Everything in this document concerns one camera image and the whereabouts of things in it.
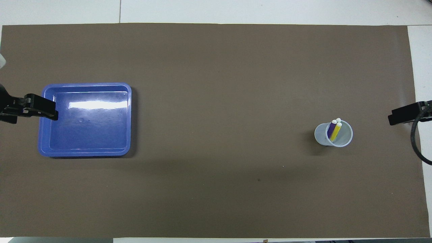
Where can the brown table mat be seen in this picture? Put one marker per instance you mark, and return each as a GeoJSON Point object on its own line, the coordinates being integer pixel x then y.
{"type": "Point", "coordinates": [216, 67]}

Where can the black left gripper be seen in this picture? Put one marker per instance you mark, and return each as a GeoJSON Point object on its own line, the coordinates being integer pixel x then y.
{"type": "Point", "coordinates": [6, 104]}

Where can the yellow marker pen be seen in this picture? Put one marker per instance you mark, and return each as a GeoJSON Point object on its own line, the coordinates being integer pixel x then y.
{"type": "Point", "coordinates": [334, 134]}

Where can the blue plastic tray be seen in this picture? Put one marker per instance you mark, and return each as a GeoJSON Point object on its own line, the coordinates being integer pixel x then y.
{"type": "Point", "coordinates": [91, 135]}

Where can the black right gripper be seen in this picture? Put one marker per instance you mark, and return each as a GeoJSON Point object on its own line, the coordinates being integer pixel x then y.
{"type": "Point", "coordinates": [427, 109]}

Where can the purple marker pen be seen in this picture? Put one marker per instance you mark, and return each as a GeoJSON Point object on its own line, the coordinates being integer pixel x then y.
{"type": "Point", "coordinates": [330, 131]}

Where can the translucent mesh pen cup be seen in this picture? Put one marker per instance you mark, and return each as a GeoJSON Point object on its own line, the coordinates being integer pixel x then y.
{"type": "Point", "coordinates": [344, 138]}

